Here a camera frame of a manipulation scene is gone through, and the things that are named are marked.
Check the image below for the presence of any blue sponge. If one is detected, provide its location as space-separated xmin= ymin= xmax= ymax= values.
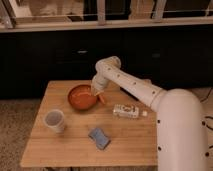
xmin=88 ymin=127 xmax=111 ymax=150

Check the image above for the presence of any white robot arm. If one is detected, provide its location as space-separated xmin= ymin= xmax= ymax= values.
xmin=91 ymin=56 xmax=210 ymax=171

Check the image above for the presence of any orange ceramic bowl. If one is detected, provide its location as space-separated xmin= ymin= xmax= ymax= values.
xmin=68 ymin=85 xmax=98 ymax=110

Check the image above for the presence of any clear plastic bottle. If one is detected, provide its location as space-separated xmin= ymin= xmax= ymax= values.
xmin=113 ymin=104 xmax=148 ymax=119

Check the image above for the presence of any white plastic cup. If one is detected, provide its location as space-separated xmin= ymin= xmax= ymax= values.
xmin=43 ymin=109 xmax=66 ymax=133

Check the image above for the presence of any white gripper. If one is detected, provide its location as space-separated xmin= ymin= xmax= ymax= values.
xmin=91 ymin=74 xmax=109 ymax=96

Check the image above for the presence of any dark cabinet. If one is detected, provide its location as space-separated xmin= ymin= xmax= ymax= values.
xmin=0 ymin=25 xmax=213 ymax=99

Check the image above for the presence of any orange carrot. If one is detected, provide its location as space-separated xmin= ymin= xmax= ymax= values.
xmin=98 ymin=94 xmax=106 ymax=105

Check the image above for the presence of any wooden table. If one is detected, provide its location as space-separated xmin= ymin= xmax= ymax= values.
xmin=21 ymin=81 xmax=157 ymax=167

